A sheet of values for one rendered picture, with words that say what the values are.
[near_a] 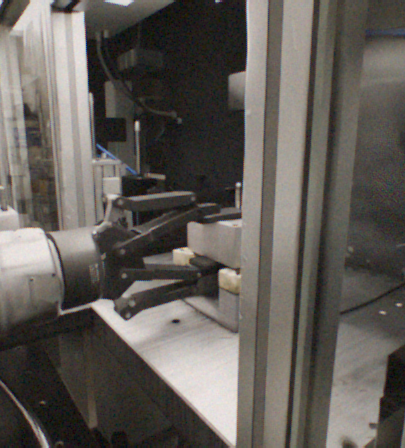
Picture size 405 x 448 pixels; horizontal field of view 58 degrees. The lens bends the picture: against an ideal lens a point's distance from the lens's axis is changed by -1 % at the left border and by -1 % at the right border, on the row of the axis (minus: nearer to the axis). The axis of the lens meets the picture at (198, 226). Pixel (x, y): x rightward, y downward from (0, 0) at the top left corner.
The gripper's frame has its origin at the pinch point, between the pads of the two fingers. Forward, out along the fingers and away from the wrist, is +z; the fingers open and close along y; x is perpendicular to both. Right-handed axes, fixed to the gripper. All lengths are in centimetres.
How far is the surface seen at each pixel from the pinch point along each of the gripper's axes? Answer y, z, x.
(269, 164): 10.7, -13.3, -20.7
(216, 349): -9.3, -6.8, -7.9
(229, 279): -3.1, -3.1, -5.5
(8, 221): 0.2, -19.9, 26.6
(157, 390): -11.2, -13.8, -7.6
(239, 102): 16.4, 4.7, 1.9
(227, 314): -7.5, -3.2, -5.3
